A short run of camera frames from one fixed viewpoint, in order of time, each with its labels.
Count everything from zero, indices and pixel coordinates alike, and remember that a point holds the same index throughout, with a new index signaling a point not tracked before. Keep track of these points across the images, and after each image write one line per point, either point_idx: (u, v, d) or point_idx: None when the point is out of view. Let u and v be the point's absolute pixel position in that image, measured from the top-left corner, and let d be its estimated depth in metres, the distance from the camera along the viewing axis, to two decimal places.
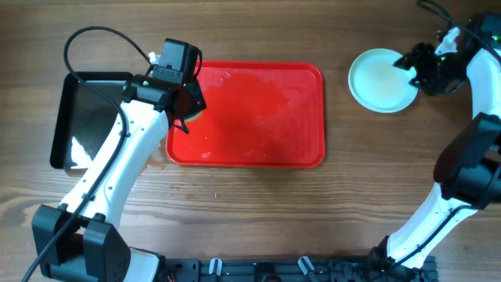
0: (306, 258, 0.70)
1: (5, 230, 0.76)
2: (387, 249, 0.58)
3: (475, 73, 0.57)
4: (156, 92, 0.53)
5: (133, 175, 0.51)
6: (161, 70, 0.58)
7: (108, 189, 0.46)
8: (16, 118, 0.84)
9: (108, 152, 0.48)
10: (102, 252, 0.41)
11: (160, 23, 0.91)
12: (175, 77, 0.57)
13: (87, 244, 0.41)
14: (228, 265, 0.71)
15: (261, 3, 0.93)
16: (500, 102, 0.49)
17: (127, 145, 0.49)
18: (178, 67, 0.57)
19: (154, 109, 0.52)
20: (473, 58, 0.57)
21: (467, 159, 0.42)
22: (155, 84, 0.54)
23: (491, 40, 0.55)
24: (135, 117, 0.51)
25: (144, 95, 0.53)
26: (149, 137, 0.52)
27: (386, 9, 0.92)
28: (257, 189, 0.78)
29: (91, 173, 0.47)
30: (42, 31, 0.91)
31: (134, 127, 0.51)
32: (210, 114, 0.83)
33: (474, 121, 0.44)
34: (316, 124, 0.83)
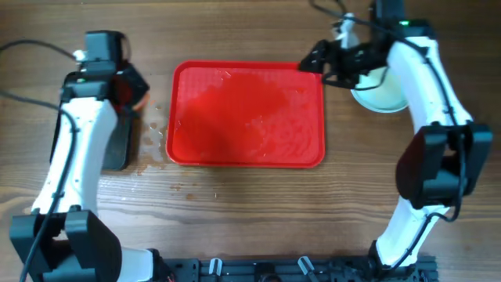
0: (306, 258, 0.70)
1: (5, 230, 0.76)
2: (380, 256, 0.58)
3: (399, 71, 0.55)
4: (93, 84, 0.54)
5: (96, 167, 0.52)
6: (91, 64, 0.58)
7: (75, 181, 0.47)
8: (16, 117, 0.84)
9: (65, 153, 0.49)
10: (88, 240, 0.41)
11: (159, 23, 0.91)
12: (106, 68, 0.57)
13: (71, 236, 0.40)
14: (228, 265, 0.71)
15: (261, 3, 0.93)
16: (434, 103, 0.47)
17: (80, 139, 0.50)
18: (106, 57, 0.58)
19: (96, 100, 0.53)
20: (394, 55, 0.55)
21: (426, 175, 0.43)
22: (90, 78, 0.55)
23: (403, 27, 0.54)
24: (79, 113, 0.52)
25: (84, 90, 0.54)
26: (101, 128, 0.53)
27: None
28: (257, 189, 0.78)
29: (54, 174, 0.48)
30: (41, 30, 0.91)
31: (81, 122, 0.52)
32: (210, 114, 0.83)
33: (419, 136, 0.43)
34: (316, 123, 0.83)
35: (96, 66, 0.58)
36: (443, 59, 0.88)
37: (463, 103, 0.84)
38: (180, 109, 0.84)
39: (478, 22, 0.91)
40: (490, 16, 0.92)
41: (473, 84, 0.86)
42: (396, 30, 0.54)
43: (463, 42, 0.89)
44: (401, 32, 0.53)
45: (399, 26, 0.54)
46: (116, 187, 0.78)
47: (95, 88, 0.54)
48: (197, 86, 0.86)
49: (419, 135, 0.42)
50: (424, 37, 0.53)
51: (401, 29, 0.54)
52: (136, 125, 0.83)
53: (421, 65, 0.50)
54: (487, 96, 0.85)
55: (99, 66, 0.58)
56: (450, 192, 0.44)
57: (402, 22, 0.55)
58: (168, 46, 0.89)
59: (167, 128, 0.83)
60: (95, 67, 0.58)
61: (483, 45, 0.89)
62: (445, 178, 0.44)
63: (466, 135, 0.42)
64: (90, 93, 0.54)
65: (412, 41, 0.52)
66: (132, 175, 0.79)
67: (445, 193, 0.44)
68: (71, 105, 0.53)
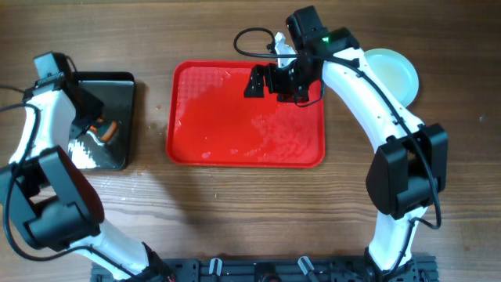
0: (306, 258, 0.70)
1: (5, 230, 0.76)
2: (378, 263, 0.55)
3: (335, 86, 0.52)
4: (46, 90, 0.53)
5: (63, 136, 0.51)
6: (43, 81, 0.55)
7: (45, 138, 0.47)
8: (16, 118, 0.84)
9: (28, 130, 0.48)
10: (63, 165, 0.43)
11: (159, 23, 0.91)
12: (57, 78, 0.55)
13: (45, 165, 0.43)
14: (228, 265, 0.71)
15: (261, 3, 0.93)
16: (381, 117, 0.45)
17: (41, 115, 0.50)
18: (56, 70, 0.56)
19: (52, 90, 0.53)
20: (325, 72, 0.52)
21: (397, 188, 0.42)
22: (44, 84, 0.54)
23: (329, 43, 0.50)
24: (37, 100, 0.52)
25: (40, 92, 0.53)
26: (63, 106, 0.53)
27: (386, 9, 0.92)
28: (257, 189, 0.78)
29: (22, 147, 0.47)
30: (42, 31, 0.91)
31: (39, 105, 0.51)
32: (209, 114, 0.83)
33: (378, 157, 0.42)
34: (316, 123, 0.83)
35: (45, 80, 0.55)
36: (443, 59, 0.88)
37: (463, 103, 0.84)
38: (180, 109, 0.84)
39: (478, 22, 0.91)
40: (491, 15, 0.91)
41: (473, 84, 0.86)
42: (320, 52, 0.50)
43: (463, 41, 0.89)
44: (327, 52, 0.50)
45: (320, 45, 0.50)
46: (117, 186, 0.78)
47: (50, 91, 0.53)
48: (197, 86, 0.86)
49: (378, 155, 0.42)
50: (349, 48, 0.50)
51: (324, 48, 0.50)
52: (136, 125, 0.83)
53: (356, 78, 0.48)
54: (487, 96, 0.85)
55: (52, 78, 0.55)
56: (426, 193, 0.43)
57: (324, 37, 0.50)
58: (168, 46, 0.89)
59: (166, 128, 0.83)
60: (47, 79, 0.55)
61: (484, 44, 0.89)
62: (416, 184, 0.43)
63: (421, 139, 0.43)
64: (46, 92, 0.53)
65: (340, 58, 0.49)
66: (132, 175, 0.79)
67: (420, 199, 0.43)
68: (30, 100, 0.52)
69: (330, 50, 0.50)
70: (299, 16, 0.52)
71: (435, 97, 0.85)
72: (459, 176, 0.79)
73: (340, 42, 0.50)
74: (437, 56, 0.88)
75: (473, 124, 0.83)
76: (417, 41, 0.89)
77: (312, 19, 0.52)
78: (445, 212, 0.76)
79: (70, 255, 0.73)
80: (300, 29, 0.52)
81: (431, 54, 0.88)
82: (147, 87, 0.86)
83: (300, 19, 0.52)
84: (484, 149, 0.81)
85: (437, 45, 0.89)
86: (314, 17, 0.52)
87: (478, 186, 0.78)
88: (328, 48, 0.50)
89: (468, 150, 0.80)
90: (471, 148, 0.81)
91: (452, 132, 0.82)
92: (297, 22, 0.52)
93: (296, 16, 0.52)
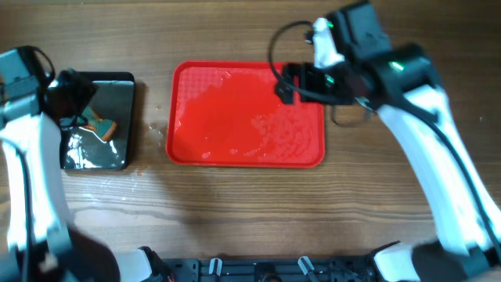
0: (306, 258, 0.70)
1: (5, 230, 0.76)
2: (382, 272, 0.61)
3: (394, 126, 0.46)
4: (23, 101, 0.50)
5: (55, 178, 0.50)
6: (11, 85, 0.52)
7: (41, 200, 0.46)
8: None
9: (19, 180, 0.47)
10: (73, 249, 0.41)
11: (159, 23, 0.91)
12: (29, 84, 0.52)
13: (55, 251, 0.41)
14: (228, 265, 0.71)
15: (261, 3, 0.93)
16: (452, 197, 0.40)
17: (28, 160, 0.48)
18: (25, 74, 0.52)
19: (32, 116, 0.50)
20: (384, 111, 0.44)
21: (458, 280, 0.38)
22: (18, 96, 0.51)
23: (397, 72, 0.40)
24: (19, 136, 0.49)
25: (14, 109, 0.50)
26: (50, 142, 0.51)
27: (386, 10, 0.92)
28: (257, 189, 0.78)
29: (19, 215, 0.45)
30: (42, 31, 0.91)
31: (25, 149, 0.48)
32: (210, 114, 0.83)
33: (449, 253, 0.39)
34: (316, 123, 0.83)
35: (19, 88, 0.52)
36: (442, 59, 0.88)
37: (463, 103, 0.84)
38: (180, 109, 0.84)
39: (478, 22, 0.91)
40: (491, 16, 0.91)
41: (473, 84, 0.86)
42: (386, 80, 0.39)
43: (463, 42, 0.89)
44: (391, 75, 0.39)
45: (383, 66, 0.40)
46: (117, 186, 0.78)
47: (29, 103, 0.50)
48: (197, 86, 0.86)
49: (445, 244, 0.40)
50: (427, 88, 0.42)
51: (391, 76, 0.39)
52: (136, 125, 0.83)
53: (430, 138, 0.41)
54: (487, 96, 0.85)
55: (25, 84, 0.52)
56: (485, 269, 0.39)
57: (396, 63, 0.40)
58: (168, 46, 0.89)
59: (167, 128, 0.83)
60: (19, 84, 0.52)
61: (484, 45, 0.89)
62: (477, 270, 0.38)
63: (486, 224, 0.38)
64: (23, 107, 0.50)
65: (416, 102, 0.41)
66: (132, 175, 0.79)
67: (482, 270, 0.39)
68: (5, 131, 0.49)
69: (395, 73, 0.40)
70: (353, 17, 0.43)
71: None
72: None
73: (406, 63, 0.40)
74: (437, 57, 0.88)
75: (473, 124, 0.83)
76: (417, 41, 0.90)
77: (365, 23, 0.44)
78: None
79: None
80: (347, 34, 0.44)
81: (431, 54, 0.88)
82: (147, 88, 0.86)
83: (349, 20, 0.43)
84: (484, 149, 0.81)
85: (437, 46, 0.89)
86: (368, 17, 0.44)
87: None
88: (392, 71, 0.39)
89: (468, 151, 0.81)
90: (470, 149, 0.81)
91: None
92: (347, 21, 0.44)
93: (347, 15, 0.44)
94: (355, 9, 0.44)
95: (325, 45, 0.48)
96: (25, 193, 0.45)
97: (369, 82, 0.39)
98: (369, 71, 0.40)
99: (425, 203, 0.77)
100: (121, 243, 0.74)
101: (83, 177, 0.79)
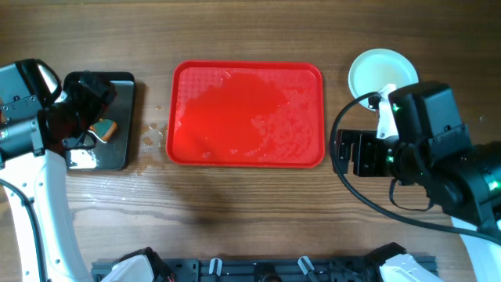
0: (306, 258, 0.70)
1: (5, 230, 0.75)
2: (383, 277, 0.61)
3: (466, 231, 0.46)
4: (23, 127, 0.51)
5: (66, 218, 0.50)
6: (12, 106, 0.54)
7: (53, 246, 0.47)
8: None
9: (30, 233, 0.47)
10: None
11: (159, 23, 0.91)
12: (30, 104, 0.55)
13: None
14: (228, 265, 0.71)
15: (261, 3, 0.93)
16: None
17: (37, 207, 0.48)
18: (26, 93, 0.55)
19: (35, 156, 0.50)
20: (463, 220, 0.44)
21: None
22: (16, 122, 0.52)
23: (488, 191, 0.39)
24: (23, 178, 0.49)
25: (13, 139, 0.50)
26: (56, 183, 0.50)
27: (386, 10, 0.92)
28: (257, 189, 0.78)
29: (30, 262, 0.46)
30: (42, 31, 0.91)
31: (30, 187, 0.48)
32: (210, 115, 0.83)
33: None
34: (316, 124, 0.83)
35: (19, 107, 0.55)
36: (443, 59, 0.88)
37: (463, 103, 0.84)
38: (180, 109, 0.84)
39: (478, 22, 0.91)
40: (491, 16, 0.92)
41: (473, 84, 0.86)
42: (476, 197, 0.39)
43: (463, 42, 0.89)
44: (484, 189, 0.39)
45: (479, 178, 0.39)
46: (117, 186, 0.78)
47: (27, 128, 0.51)
48: (197, 86, 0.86)
49: None
50: None
51: (481, 193, 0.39)
52: (136, 125, 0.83)
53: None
54: (487, 96, 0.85)
55: (27, 104, 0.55)
56: None
57: (490, 181, 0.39)
58: (168, 46, 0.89)
59: (167, 128, 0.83)
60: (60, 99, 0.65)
61: (484, 45, 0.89)
62: None
63: None
64: (23, 135, 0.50)
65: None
66: (132, 175, 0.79)
67: None
68: (6, 169, 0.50)
69: (491, 189, 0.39)
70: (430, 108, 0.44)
71: None
72: None
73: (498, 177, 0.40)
74: (437, 57, 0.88)
75: (473, 124, 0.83)
76: (417, 41, 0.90)
77: (441, 115, 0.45)
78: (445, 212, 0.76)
79: None
80: (419, 123, 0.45)
81: (431, 54, 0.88)
82: (148, 88, 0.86)
83: (424, 110, 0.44)
84: None
85: (437, 46, 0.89)
86: (445, 103, 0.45)
87: None
88: (488, 187, 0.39)
89: None
90: None
91: None
92: (422, 109, 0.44)
93: (424, 103, 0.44)
94: (434, 99, 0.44)
95: (402, 122, 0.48)
96: (34, 233, 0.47)
97: (456, 196, 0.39)
98: (453, 180, 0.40)
99: (425, 203, 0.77)
100: (121, 244, 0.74)
101: (83, 176, 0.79)
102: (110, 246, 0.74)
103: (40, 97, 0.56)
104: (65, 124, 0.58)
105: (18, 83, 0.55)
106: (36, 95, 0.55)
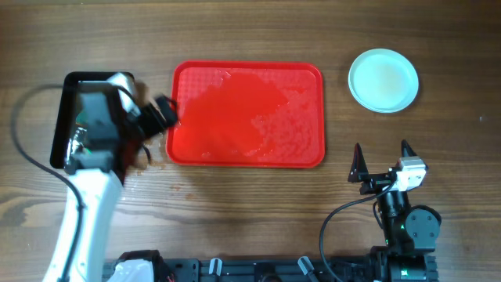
0: (306, 258, 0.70)
1: (5, 230, 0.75)
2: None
3: None
4: (102, 153, 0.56)
5: (107, 225, 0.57)
6: (95, 130, 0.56)
7: (83, 262, 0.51)
8: (16, 117, 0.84)
9: (71, 233, 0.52)
10: None
11: (160, 24, 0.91)
12: (108, 131, 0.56)
13: None
14: (228, 265, 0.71)
15: (261, 3, 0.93)
16: None
17: (86, 216, 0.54)
18: (107, 120, 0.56)
19: (102, 173, 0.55)
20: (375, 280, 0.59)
21: None
22: (97, 146, 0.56)
23: (400, 276, 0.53)
24: (87, 188, 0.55)
25: (88, 159, 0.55)
26: (107, 203, 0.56)
27: (386, 9, 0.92)
28: (257, 189, 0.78)
29: (59, 257, 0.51)
30: (42, 31, 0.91)
31: (88, 197, 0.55)
32: (209, 115, 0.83)
33: None
34: (316, 123, 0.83)
35: (99, 130, 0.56)
36: (443, 59, 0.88)
37: (463, 103, 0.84)
38: (180, 109, 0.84)
39: (478, 23, 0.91)
40: (490, 16, 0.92)
41: (472, 84, 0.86)
42: (393, 276, 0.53)
43: (463, 42, 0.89)
44: (397, 276, 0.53)
45: (396, 267, 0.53)
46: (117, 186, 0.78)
47: (103, 157, 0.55)
48: (197, 86, 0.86)
49: None
50: None
51: (399, 277, 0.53)
52: None
53: None
54: (487, 96, 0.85)
55: (103, 128, 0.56)
56: None
57: (404, 269, 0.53)
58: (168, 46, 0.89)
59: None
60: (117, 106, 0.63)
61: (484, 44, 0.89)
62: None
63: None
64: (99, 161, 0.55)
65: None
66: (131, 175, 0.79)
67: None
68: (75, 177, 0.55)
69: (402, 276, 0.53)
70: (407, 224, 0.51)
71: (435, 97, 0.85)
72: (459, 176, 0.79)
73: (388, 255, 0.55)
74: (437, 56, 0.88)
75: (472, 124, 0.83)
76: (417, 41, 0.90)
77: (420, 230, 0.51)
78: (445, 212, 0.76)
79: None
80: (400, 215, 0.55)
81: (431, 54, 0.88)
82: (147, 87, 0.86)
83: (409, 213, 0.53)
84: (483, 150, 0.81)
85: (437, 46, 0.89)
86: (427, 224, 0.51)
87: (478, 186, 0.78)
88: (401, 274, 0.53)
89: (468, 150, 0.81)
90: (470, 148, 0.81)
91: (452, 132, 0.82)
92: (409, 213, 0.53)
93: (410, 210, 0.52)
94: (420, 248, 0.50)
95: (394, 207, 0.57)
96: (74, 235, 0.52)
97: (383, 269, 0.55)
98: (387, 266, 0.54)
99: (426, 203, 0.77)
100: (121, 244, 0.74)
101: None
102: (110, 246, 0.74)
103: (117, 128, 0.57)
104: (128, 147, 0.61)
105: (109, 116, 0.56)
106: (117, 123, 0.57)
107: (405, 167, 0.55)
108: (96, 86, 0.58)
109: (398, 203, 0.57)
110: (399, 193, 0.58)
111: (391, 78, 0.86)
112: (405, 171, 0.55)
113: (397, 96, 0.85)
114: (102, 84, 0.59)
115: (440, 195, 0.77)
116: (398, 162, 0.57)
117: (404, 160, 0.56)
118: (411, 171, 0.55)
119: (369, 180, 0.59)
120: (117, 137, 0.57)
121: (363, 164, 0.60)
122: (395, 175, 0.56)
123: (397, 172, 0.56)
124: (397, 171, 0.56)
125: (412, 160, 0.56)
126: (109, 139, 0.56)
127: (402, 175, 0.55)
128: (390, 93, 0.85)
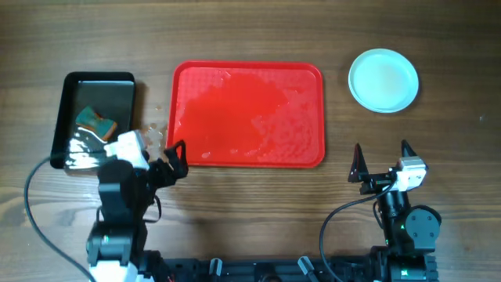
0: (306, 258, 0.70)
1: (5, 230, 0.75)
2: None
3: None
4: (117, 244, 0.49)
5: None
6: (111, 215, 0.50)
7: None
8: (16, 118, 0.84)
9: None
10: None
11: (160, 24, 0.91)
12: (126, 217, 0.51)
13: None
14: (228, 266, 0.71)
15: (261, 3, 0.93)
16: None
17: None
18: (123, 206, 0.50)
19: (120, 265, 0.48)
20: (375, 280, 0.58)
21: None
22: (116, 233, 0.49)
23: (400, 276, 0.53)
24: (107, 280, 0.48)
25: (109, 251, 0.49)
26: None
27: (386, 9, 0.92)
28: (257, 189, 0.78)
29: None
30: (42, 31, 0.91)
31: None
32: (210, 115, 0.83)
33: None
34: (316, 123, 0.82)
35: (115, 213, 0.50)
36: (443, 59, 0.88)
37: (463, 103, 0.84)
38: (180, 109, 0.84)
39: (478, 23, 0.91)
40: (490, 15, 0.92)
41: (472, 83, 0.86)
42: (393, 276, 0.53)
43: (463, 42, 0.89)
44: (397, 276, 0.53)
45: (396, 267, 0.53)
46: None
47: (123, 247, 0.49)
48: (197, 86, 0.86)
49: None
50: None
51: (399, 277, 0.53)
52: (136, 125, 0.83)
53: None
54: (487, 96, 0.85)
55: (120, 215, 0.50)
56: None
57: (405, 269, 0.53)
58: (168, 46, 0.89)
59: (166, 128, 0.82)
60: (124, 154, 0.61)
61: (484, 44, 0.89)
62: None
63: None
64: (117, 253, 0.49)
65: None
66: None
67: None
68: (97, 269, 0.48)
69: (402, 276, 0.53)
70: (407, 224, 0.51)
71: (435, 97, 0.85)
72: (459, 176, 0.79)
73: (388, 255, 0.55)
74: (437, 57, 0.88)
75: (472, 123, 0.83)
76: (417, 41, 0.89)
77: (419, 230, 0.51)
78: (445, 212, 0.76)
79: (70, 256, 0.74)
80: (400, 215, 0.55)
81: (431, 54, 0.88)
82: (147, 88, 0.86)
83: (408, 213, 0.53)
84: (483, 150, 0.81)
85: (437, 46, 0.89)
86: (427, 224, 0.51)
87: (478, 185, 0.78)
88: (401, 274, 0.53)
89: (468, 150, 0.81)
90: (470, 148, 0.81)
91: (452, 132, 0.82)
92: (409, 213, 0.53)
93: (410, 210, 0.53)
94: (420, 248, 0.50)
95: (394, 207, 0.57)
96: None
97: (383, 269, 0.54)
98: (386, 266, 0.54)
99: (426, 203, 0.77)
100: None
101: (83, 176, 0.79)
102: None
103: (131, 208, 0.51)
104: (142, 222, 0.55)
105: (122, 201, 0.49)
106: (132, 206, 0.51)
107: (405, 167, 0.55)
108: (107, 167, 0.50)
109: (398, 203, 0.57)
110: (399, 193, 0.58)
111: (391, 78, 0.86)
112: (405, 171, 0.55)
113: (398, 96, 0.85)
114: (109, 163, 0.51)
115: (440, 195, 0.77)
116: (397, 162, 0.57)
117: (404, 160, 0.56)
118: (411, 171, 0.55)
119: (369, 180, 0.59)
120: (132, 219, 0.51)
121: (364, 164, 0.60)
122: (395, 175, 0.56)
123: (397, 172, 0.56)
124: (397, 171, 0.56)
125: (412, 159, 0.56)
126: (127, 221, 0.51)
127: (403, 176, 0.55)
128: (390, 94, 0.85)
